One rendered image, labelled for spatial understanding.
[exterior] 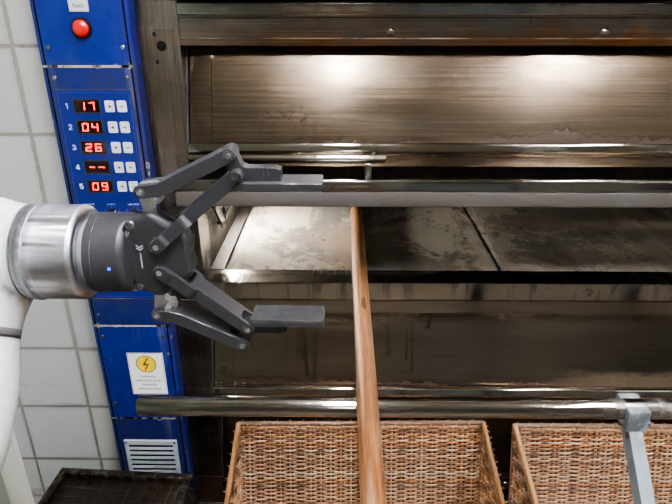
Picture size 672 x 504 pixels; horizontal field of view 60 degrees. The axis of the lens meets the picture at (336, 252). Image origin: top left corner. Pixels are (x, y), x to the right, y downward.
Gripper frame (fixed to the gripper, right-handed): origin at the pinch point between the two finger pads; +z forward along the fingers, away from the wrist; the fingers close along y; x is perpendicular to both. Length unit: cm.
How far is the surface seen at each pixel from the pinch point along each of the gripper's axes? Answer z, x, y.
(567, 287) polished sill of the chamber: 48, -55, 32
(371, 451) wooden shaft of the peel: 6.5, -4.8, 28.3
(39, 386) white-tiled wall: -64, -55, 57
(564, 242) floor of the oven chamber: 55, -76, 31
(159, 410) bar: -23.4, -17.3, 32.7
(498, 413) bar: 25.3, -17.5, 32.8
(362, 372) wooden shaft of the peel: 5.8, -20.8, 28.3
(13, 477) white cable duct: -74, -53, 82
